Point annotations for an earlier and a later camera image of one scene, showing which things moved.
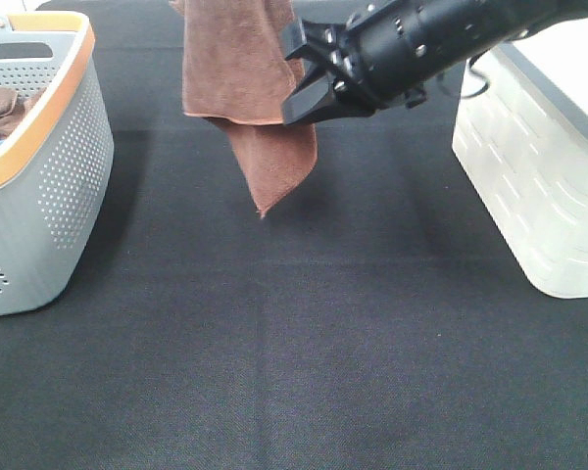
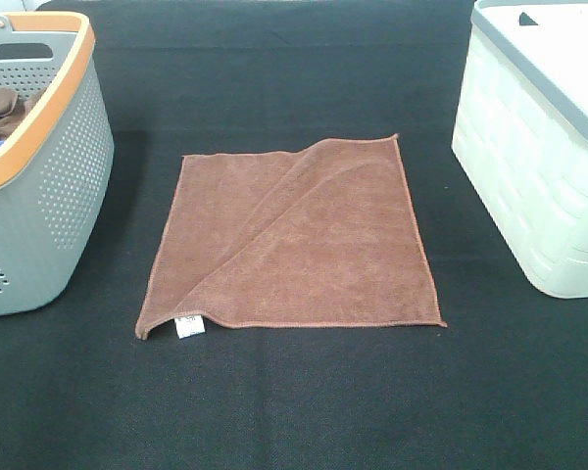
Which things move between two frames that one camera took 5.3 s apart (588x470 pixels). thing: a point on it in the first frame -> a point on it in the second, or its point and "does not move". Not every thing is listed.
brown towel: x=235 y=71 -> x=324 y=236
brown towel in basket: x=2 y=110 does not move
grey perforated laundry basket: x=44 y=192 does not move
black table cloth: x=374 y=318 does not move
